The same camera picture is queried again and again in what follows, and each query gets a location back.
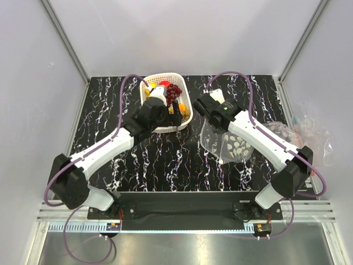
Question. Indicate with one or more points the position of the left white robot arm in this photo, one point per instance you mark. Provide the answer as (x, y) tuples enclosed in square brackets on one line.
[(69, 176)]

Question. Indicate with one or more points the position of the orange yellow mango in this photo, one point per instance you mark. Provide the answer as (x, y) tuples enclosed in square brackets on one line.
[(182, 107)]

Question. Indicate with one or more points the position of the red strawberry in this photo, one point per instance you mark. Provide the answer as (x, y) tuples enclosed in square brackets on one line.
[(165, 83)]

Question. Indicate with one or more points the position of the left connector block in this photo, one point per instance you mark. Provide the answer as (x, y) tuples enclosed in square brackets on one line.
[(113, 226)]

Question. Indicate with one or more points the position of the white plastic basket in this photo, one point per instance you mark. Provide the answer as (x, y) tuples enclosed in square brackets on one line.
[(184, 98)]

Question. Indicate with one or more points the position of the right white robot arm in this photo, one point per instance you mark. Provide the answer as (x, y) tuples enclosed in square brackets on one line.
[(294, 165)]

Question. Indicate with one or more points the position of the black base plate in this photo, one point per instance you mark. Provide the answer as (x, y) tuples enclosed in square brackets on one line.
[(186, 211)]

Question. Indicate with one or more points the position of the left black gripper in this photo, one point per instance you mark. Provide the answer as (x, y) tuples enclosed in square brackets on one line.
[(177, 118)]

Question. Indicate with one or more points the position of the clear dotted zip bag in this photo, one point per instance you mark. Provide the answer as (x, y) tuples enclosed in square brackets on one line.
[(226, 146)]

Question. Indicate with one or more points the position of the connector block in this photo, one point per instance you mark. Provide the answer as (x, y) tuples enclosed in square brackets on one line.
[(113, 226), (264, 228)]

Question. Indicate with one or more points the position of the purple red grape bunch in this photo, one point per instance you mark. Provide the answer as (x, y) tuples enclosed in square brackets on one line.
[(173, 92)]

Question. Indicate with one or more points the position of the right connector block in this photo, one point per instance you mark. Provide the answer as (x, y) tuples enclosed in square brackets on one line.
[(264, 228)]

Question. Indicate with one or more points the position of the pile of spare zip bags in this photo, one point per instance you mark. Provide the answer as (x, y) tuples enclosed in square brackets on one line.
[(308, 131)]

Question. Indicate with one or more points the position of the aluminium frame rail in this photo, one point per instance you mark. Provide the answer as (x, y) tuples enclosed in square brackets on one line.
[(209, 219)]

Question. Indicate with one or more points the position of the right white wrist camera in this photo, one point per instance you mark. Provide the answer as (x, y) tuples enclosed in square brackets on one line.
[(217, 95)]

